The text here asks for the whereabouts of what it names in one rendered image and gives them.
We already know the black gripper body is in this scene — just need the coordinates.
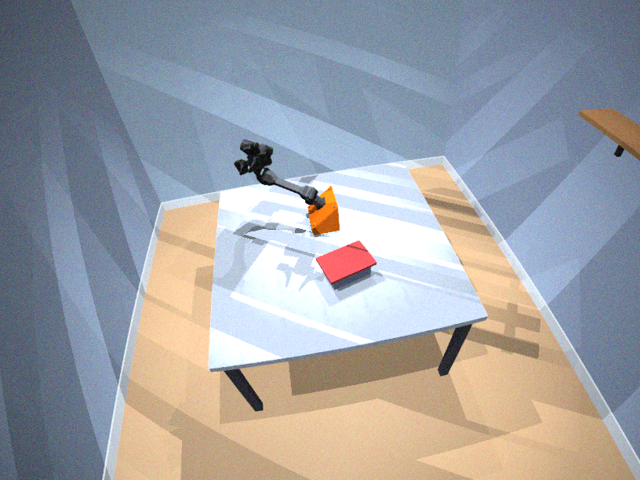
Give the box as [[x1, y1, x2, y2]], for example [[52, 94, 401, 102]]
[[234, 150, 272, 171]]

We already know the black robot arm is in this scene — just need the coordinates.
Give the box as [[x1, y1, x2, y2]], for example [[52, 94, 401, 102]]
[[240, 139, 325, 210]]

